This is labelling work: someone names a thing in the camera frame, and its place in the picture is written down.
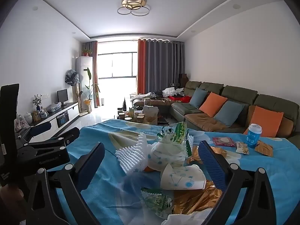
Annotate small gold packet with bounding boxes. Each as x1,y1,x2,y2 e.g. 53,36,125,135
254,141,274,158

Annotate narrow orange grey curtain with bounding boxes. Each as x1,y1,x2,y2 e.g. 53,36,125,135
84,41,100,108

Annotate blue printed blanket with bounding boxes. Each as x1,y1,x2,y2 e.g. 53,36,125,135
55,118,300,225

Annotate blue vase with plant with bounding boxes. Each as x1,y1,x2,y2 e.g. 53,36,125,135
32,94,43,111

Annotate green sofa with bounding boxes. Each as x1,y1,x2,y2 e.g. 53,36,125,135
131,81,295,139

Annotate red packet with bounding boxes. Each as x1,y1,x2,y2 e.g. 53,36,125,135
213,137,235,148

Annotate green snack wrapper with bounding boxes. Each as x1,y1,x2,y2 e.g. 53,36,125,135
141,187,175,219
157,122,189,156

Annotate tall plant yellow pot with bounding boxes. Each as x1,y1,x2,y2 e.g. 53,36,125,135
81,67,100,112

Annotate covered standing fan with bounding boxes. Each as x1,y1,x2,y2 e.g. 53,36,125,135
65,69,80,111

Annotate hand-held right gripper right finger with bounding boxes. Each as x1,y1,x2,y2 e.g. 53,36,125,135
192,141,277,225

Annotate white clothes pile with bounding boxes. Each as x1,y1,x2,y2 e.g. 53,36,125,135
163,87,185,97

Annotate white foam net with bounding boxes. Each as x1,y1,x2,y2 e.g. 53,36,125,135
115,132,153,175

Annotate blue cushion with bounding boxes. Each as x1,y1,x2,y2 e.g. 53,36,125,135
213,100,244,128
189,87,209,108

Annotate white paper cup blue dots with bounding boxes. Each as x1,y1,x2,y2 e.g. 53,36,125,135
148,142,188,172
160,163,207,191

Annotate white standing air conditioner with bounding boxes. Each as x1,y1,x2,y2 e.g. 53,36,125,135
76,56,94,100

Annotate dark coffee table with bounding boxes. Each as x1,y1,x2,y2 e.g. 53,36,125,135
116,114,170,125

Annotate clear plastic film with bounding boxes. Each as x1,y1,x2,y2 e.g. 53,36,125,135
121,174,150,207

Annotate white tv cabinet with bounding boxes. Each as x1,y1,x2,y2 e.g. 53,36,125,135
15,101,80,144

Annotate gold foil wrapper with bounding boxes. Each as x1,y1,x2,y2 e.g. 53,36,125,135
172,145,228,216

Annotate orange cushion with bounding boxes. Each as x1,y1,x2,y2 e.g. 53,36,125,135
199,92,228,118
243,105,284,138

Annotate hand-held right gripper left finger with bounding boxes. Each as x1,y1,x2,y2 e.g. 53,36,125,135
22,142,105,225

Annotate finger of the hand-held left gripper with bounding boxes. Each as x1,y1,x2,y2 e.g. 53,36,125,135
26,127,80,150
15,122,52,143

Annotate white tissue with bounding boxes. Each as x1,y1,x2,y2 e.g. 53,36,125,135
160,209,211,225

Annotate small snack packet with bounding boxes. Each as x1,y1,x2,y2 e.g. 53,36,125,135
235,142,250,155

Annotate glass model ship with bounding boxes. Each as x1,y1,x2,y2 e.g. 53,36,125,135
14,115,30,133

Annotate window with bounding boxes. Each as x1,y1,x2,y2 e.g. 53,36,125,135
97,52,138,79

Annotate black monitor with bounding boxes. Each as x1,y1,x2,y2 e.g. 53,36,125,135
57,89,69,107

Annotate blue paper cup white lid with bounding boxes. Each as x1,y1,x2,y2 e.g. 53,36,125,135
244,123,262,149

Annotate red cloth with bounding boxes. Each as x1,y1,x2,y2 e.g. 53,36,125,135
169,95,192,103

